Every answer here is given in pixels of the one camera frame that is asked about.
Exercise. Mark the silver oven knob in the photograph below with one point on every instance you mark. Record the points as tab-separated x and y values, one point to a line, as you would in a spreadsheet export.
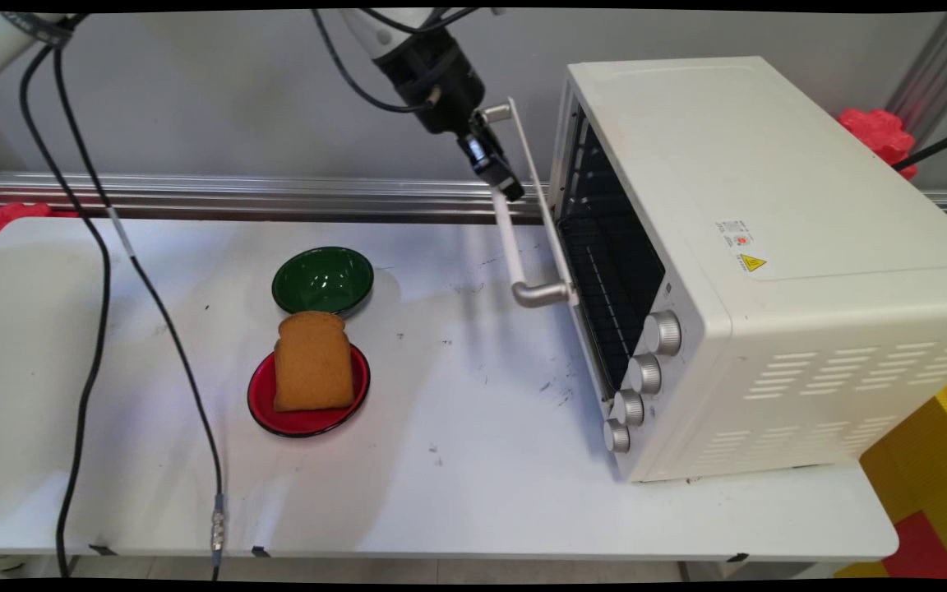
644	372
628	407
662	333
616	436

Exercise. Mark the white label sticker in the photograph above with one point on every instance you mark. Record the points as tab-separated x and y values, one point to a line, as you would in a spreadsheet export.
732	233

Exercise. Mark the aluminium rail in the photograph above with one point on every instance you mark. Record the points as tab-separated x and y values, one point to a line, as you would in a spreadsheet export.
276	193

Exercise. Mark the white toaster oven body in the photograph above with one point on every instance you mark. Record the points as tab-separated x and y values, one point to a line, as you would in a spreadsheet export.
769	247

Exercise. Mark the brown bread slice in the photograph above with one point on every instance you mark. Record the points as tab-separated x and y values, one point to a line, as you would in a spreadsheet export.
313	362

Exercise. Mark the aluminium post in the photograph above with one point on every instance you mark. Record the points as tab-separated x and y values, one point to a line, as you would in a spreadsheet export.
938	74

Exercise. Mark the yellow warning sticker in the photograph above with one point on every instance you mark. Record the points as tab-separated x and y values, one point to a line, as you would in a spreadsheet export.
753	262

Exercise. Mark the red crumpled object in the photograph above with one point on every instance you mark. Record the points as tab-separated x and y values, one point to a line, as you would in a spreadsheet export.
1	222
880	136

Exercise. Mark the green enamel bowl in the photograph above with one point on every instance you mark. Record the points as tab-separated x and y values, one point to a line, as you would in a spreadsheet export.
322	281

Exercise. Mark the red enamel plate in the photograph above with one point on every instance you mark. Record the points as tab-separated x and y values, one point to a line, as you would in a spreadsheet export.
309	419

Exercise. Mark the red foam tile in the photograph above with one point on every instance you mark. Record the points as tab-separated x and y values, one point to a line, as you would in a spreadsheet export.
921	551

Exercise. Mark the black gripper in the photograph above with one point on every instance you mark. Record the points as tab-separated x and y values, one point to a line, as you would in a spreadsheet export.
436	82

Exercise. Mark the yellow foam block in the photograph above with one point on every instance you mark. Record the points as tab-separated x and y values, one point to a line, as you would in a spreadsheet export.
926	444

